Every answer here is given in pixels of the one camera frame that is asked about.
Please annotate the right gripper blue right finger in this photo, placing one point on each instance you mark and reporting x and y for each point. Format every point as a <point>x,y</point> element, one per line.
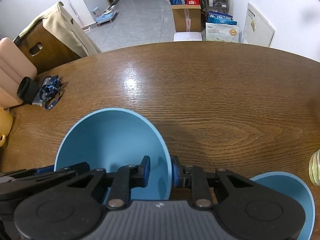
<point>193,178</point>

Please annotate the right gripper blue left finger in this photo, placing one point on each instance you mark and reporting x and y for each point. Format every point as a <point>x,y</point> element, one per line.
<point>124,180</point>

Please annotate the blue bowl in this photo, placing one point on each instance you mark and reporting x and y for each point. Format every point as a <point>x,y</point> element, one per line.
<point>114,137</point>
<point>294,187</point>

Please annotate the yellow ceramic mug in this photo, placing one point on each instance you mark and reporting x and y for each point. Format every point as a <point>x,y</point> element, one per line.
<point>6,121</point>

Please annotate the black cylindrical cup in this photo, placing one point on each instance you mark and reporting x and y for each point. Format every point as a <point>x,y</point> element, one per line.
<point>27,90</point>

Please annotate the clear drinking glass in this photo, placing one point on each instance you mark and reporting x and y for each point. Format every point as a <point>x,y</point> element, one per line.
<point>314,168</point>

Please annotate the pink ribbed suitcase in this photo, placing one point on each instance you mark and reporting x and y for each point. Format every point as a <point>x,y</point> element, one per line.
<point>14,66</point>

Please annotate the wooden chair with beige cloth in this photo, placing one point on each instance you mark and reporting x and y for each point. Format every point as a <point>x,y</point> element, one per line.
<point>54,38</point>

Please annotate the brown cardboard box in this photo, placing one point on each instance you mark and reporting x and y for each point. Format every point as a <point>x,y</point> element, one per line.
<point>187,18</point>

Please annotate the white leaning board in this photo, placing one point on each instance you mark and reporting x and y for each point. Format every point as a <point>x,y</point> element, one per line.
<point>257,30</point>

